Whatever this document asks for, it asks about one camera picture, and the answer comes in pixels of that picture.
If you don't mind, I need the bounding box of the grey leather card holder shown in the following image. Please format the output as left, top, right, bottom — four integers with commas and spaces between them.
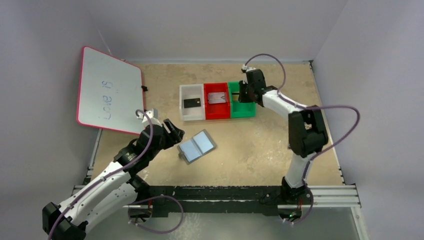
177, 129, 217, 165

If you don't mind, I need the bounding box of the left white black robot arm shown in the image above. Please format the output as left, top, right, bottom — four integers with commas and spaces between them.
42, 117, 185, 240

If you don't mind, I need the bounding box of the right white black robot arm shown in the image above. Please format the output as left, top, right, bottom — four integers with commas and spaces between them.
238, 65, 329, 201

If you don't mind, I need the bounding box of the silver pink credit card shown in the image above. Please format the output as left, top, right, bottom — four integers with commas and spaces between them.
207, 92, 227, 104

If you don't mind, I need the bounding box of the black credit card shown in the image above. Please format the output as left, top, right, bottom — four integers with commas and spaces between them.
183, 98, 202, 109

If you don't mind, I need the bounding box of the green plastic bin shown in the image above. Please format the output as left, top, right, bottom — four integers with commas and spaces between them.
227, 81, 256, 119

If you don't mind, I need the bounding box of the red plastic bin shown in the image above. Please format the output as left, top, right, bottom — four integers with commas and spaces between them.
203, 82, 231, 120

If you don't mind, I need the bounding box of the white plastic bin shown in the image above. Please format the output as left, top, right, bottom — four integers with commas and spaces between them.
179, 84, 206, 121

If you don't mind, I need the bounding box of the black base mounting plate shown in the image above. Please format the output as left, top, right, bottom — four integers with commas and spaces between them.
130, 185, 313, 218

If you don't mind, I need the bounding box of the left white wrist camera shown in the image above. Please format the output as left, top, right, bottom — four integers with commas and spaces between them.
136, 108, 162, 128

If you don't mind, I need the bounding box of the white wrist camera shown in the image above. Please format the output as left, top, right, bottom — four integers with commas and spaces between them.
241, 64, 256, 73
136, 108, 162, 128

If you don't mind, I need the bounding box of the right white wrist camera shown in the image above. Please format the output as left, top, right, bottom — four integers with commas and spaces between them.
241, 64, 256, 73

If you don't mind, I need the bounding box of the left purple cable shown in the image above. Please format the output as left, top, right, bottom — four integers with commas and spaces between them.
47, 109, 155, 240

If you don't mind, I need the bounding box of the purple cable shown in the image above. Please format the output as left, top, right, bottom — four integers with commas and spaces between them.
241, 53, 361, 186
47, 109, 155, 240

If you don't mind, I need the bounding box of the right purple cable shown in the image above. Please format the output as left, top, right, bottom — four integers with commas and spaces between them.
241, 53, 361, 186

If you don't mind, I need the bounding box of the white board with pink frame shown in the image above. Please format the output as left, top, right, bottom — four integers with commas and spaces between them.
76, 46, 145, 135

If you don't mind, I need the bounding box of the aluminium frame rail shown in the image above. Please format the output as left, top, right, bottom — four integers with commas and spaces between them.
67, 185, 362, 210

